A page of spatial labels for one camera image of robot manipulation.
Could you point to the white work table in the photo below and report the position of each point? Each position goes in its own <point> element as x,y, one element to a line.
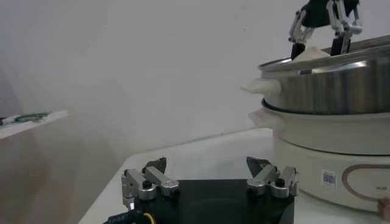
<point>198,149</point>

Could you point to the white steamed baozi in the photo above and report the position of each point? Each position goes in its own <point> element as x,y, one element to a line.
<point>310,54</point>

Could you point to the green tool with grey plate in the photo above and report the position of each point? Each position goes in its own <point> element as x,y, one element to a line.
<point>30,117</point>

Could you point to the cream electric cooking pot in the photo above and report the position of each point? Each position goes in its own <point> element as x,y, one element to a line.
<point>304,170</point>

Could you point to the white side table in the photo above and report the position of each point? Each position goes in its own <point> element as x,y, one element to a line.
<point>30,126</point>

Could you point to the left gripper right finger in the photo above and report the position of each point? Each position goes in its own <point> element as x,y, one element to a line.
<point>265,176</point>

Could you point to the perforated steel steamer basket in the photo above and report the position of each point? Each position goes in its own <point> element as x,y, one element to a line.
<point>335,88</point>

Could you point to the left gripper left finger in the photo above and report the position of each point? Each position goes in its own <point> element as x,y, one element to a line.
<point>158,179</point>

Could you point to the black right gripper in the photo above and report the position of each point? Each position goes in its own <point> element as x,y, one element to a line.
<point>317,13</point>

